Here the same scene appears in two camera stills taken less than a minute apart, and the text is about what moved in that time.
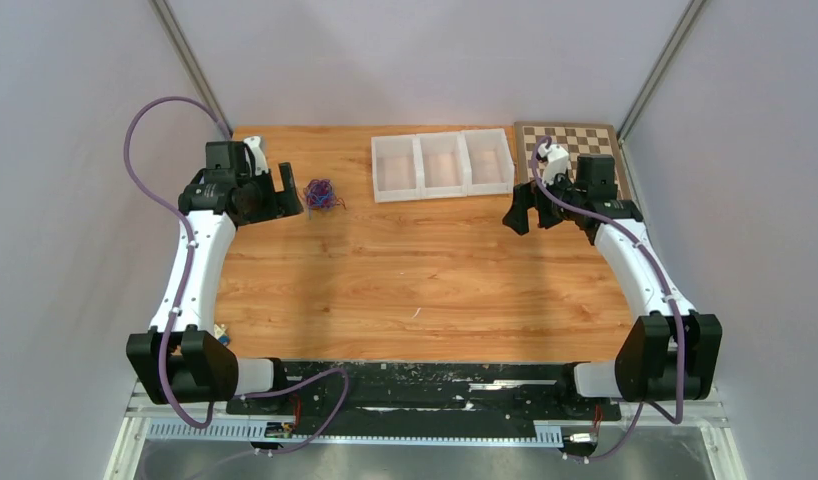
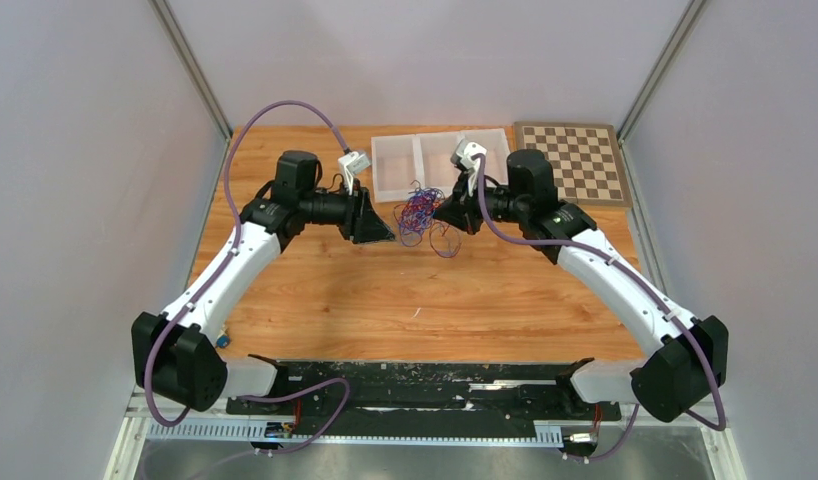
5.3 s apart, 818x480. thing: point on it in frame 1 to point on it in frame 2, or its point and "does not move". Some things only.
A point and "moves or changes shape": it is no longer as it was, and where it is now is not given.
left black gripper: [281, 204] to [362, 223]
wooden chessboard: [576, 139] does not move
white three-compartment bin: [474, 162] does not move
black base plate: [425, 394] does not move
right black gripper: [526, 196] to [459, 210]
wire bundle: [320, 194] moves or changes shape
